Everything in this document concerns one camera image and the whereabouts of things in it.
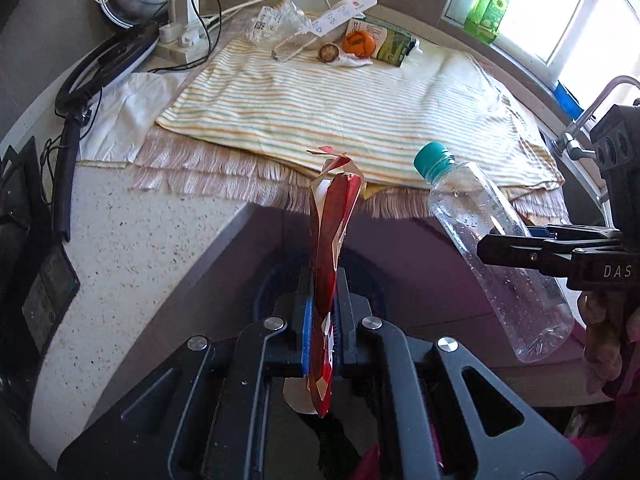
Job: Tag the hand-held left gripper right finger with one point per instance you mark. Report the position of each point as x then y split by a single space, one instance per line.
345 340

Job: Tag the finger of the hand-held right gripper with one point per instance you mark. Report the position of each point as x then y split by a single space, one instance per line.
520 252
542 232

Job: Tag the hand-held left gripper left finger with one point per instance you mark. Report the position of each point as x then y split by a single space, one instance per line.
306 345

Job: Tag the clear plastic bottle teal cap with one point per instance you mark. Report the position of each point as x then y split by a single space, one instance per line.
465 210

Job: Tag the red snack wrapper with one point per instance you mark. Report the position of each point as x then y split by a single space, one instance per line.
332 230

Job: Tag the orange fruit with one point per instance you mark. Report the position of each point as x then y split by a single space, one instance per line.
359 42

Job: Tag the person's right hand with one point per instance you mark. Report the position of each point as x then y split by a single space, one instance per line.
602 340

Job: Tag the metal faucet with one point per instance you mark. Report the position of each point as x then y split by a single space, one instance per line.
580 125

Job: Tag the blue sponge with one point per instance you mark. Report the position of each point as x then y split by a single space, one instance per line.
567 100

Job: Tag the pink fringed mat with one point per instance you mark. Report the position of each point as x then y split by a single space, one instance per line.
210 175

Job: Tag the pink clothing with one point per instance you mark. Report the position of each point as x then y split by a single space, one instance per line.
600 455

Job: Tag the green bottle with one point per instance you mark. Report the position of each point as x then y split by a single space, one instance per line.
487 10

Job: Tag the striped cloth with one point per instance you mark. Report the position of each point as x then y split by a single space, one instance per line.
350 100

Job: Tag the green drink carton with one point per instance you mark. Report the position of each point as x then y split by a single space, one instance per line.
395 45

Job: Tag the white crumpled wrapper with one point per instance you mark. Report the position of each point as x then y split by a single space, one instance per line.
356 61

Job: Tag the black appliance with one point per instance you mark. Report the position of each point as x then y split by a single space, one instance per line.
30 260

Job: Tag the white cloth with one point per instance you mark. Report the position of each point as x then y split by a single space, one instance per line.
125 115

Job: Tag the long white plastic package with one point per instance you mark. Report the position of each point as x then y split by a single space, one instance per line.
330 20

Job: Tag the white power strip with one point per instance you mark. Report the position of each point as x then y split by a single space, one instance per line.
185 52

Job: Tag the clear plastic bag with label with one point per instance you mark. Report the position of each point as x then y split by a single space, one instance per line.
280 22

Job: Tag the white charger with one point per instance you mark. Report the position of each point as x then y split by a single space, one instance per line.
180 10

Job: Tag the white window frame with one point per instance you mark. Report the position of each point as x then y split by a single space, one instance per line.
525 55

